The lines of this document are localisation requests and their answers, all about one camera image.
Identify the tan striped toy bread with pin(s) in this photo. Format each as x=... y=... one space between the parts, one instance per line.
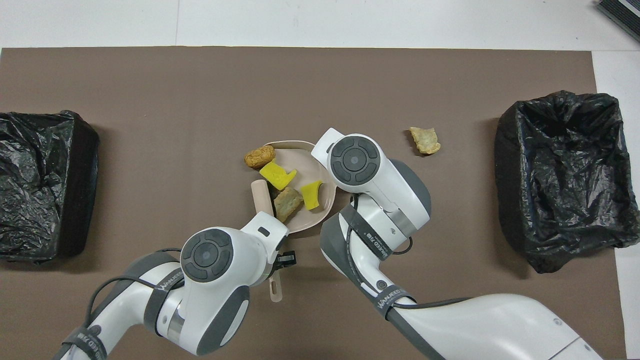
x=287 y=204

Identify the brown toy cookie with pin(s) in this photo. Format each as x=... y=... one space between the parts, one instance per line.
x=259 y=157

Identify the yellow sponge piece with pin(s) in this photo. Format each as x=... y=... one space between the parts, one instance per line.
x=276 y=174
x=312 y=196

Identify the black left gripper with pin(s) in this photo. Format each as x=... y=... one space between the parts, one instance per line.
x=281 y=244

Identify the beige plastic dustpan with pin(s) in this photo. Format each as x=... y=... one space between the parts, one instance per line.
x=320 y=220

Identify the brown table mat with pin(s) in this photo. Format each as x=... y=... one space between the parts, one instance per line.
x=200 y=100

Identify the dark ribbed device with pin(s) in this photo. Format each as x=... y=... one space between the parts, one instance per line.
x=622 y=15

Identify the bin with black bag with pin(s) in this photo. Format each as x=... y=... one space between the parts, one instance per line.
x=40 y=185
x=565 y=185

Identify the beige hand brush black bristles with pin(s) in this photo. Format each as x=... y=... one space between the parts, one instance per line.
x=262 y=197

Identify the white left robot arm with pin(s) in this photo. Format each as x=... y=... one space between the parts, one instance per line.
x=215 y=295

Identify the pale yellow toy bread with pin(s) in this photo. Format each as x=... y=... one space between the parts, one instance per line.
x=425 y=140

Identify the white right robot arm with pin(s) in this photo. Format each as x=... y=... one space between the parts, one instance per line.
x=380 y=185

